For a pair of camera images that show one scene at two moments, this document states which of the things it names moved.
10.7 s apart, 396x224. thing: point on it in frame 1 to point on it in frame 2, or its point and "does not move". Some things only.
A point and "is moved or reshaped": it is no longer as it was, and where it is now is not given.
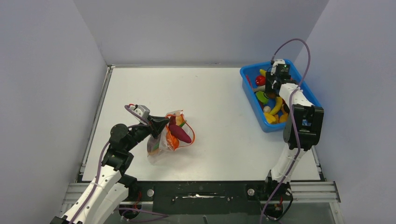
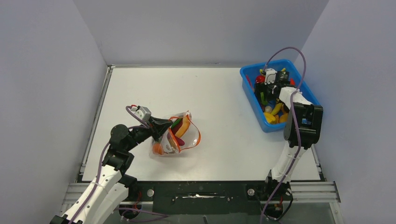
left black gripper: (157, 123) does not move
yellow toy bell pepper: (271, 118) does not move
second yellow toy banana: (278, 105) does not move
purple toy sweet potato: (179, 131) to (180, 142)
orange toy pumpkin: (171, 140) to (157, 148)
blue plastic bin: (271, 110) does not move
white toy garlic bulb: (266, 109) does not move
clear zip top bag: (177, 133) is moved or reshaped
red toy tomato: (260, 80) does not move
